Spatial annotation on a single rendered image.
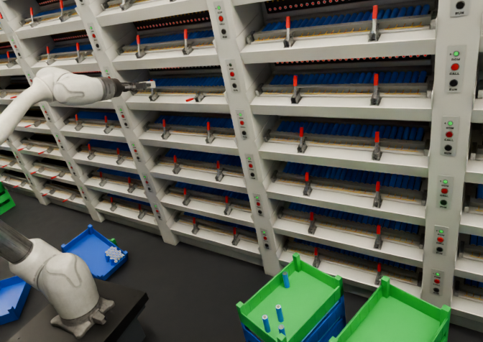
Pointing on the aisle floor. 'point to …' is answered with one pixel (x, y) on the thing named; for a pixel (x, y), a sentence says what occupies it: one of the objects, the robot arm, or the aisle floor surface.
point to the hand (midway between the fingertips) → (147, 85)
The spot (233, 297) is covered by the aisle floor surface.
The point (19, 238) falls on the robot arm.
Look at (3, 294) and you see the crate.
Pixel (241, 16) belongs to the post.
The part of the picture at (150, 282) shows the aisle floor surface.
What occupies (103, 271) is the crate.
